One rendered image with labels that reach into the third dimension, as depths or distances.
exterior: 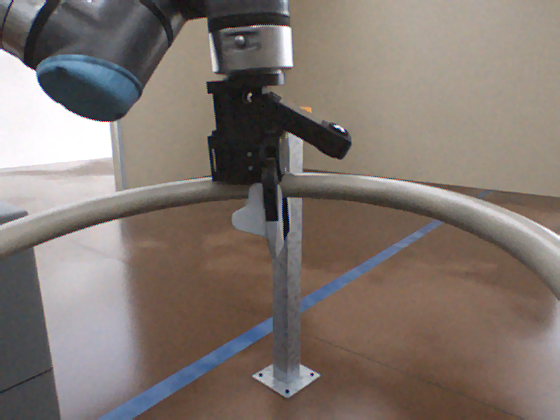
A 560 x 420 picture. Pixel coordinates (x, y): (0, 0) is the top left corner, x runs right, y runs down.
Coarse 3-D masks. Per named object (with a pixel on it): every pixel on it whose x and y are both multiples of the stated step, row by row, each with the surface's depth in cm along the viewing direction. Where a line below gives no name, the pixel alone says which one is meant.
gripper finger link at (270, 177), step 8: (272, 152) 48; (272, 160) 46; (264, 168) 47; (272, 168) 47; (264, 176) 47; (272, 176) 47; (264, 184) 47; (272, 184) 47; (264, 192) 47; (272, 192) 47; (264, 200) 48; (272, 200) 47; (264, 208) 48; (272, 208) 48; (272, 216) 48
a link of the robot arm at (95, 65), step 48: (0, 0) 38; (48, 0) 39; (96, 0) 43; (144, 0) 44; (0, 48) 42; (48, 48) 40; (96, 48) 41; (144, 48) 44; (48, 96) 44; (96, 96) 42
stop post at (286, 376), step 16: (288, 240) 155; (288, 256) 157; (272, 272) 163; (288, 272) 158; (288, 288) 160; (288, 304) 162; (288, 320) 163; (288, 336) 165; (288, 352) 167; (272, 368) 180; (288, 368) 169; (304, 368) 180; (272, 384) 170; (288, 384) 170; (304, 384) 170
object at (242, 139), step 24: (216, 96) 50; (240, 96) 48; (216, 120) 50; (240, 120) 49; (264, 120) 48; (216, 144) 48; (240, 144) 47; (264, 144) 47; (288, 144) 53; (216, 168) 50; (240, 168) 49; (288, 168) 53
